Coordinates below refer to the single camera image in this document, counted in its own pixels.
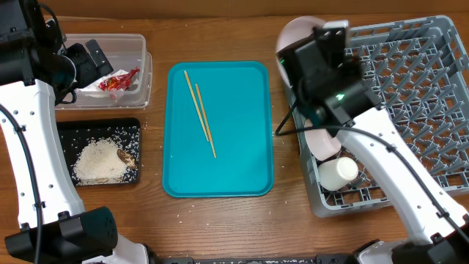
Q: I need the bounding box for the white napkin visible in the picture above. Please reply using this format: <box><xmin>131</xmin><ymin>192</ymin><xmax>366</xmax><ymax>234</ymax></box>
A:
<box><xmin>77</xmin><ymin>70</ymin><xmax>128</xmax><ymax>98</ymax></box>

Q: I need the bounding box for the teal plastic tray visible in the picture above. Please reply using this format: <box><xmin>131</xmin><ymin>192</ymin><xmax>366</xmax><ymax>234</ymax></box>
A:
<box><xmin>162</xmin><ymin>61</ymin><xmax>274</xmax><ymax>198</ymax></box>

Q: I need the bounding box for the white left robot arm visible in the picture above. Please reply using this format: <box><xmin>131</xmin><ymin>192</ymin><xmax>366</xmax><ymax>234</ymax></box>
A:
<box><xmin>1</xmin><ymin>0</ymin><xmax>158</xmax><ymax>264</ymax></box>

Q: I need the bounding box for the grey dishwasher rack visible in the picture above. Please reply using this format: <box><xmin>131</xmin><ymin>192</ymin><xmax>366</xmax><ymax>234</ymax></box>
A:
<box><xmin>292</xmin><ymin>15</ymin><xmax>468</xmax><ymax>217</ymax></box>

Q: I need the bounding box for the large white plate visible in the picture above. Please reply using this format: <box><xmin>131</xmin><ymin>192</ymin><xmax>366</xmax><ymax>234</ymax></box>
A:
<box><xmin>276</xmin><ymin>15</ymin><xmax>325</xmax><ymax>88</ymax></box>

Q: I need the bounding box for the clear plastic bin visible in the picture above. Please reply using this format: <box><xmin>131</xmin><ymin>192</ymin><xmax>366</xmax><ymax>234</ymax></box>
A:
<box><xmin>56</xmin><ymin>34</ymin><xmax>152</xmax><ymax>110</ymax></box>

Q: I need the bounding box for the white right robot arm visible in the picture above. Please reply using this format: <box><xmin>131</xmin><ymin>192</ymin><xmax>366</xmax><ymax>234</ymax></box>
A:
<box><xmin>276</xmin><ymin>16</ymin><xmax>468</xmax><ymax>263</ymax></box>

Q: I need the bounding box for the brown food scrap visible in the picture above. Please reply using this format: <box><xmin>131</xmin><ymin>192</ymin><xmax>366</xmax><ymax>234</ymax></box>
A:
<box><xmin>117</xmin><ymin>149</ymin><xmax>138</xmax><ymax>169</ymax></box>

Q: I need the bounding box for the white rice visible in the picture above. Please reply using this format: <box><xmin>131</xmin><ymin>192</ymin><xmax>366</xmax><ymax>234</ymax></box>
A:
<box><xmin>60</xmin><ymin>126</ymin><xmax>141</xmax><ymax>186</ymax></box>

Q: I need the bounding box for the pink bowl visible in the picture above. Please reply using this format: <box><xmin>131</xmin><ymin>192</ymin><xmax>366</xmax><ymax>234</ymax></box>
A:
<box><xmin>304</xmin><ymin>129</ymin><xmax>341</xmax><ymax>161</ymax></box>

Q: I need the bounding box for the black tray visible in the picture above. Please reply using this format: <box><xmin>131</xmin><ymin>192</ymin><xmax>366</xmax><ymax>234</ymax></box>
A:
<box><xmin>56</xmin><ymin>117</ymin><xmax>142</xmax><ymax>187</ymax></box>

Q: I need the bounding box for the white plastic cup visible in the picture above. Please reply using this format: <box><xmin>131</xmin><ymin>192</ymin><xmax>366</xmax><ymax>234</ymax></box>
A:
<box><xmin>318</xmin><ymin>157</ymin><xmax>358</xmax><ymax>191</ymax></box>

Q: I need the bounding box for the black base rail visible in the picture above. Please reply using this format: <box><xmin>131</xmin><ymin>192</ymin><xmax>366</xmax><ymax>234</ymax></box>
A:
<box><xmin>157</xmin><ymin>254</ymin><xmax>359</xmax><ymax>264</ymax></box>

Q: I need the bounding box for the red snack wrapper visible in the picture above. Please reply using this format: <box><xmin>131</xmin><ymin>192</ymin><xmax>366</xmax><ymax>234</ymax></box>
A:
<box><xmin>98</xmin><ymin>67</ymin><xmax>140</xmax><ymax>91</ymax></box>

